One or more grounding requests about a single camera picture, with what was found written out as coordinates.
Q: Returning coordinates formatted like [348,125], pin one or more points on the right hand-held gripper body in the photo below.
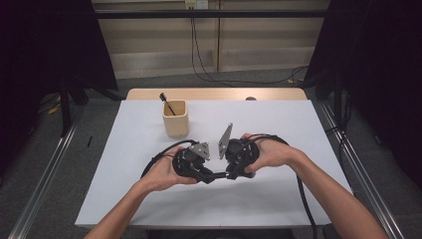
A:
[240,154]

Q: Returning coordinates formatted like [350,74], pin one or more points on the black curtain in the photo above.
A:
[381,83]
[40,66]

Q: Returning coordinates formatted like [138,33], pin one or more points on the black metal stand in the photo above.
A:
[65,113]

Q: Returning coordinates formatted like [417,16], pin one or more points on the beige square cup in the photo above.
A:
[175,126]

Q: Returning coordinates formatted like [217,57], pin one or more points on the light wooden table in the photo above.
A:
[212,94]

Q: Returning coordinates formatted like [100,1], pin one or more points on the black horizontal bar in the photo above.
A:
[212,14]

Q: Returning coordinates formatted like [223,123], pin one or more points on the aluminium floor rail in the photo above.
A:
[43,186]
[388,212]

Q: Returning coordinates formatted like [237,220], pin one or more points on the white table sheet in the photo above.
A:
[205,205]

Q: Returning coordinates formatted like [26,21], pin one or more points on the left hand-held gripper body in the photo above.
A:
[190,164]

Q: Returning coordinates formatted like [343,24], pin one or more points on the white wall socket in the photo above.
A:
[196,4]

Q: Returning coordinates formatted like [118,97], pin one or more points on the thin black makeup brush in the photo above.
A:
[163,97]

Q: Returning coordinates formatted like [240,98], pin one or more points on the person's left hand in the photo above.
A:
[162,176]

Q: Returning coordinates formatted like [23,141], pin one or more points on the person's right hand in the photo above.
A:
[275,154]

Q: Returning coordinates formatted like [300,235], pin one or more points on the small black floor piece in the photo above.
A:
[89,141]

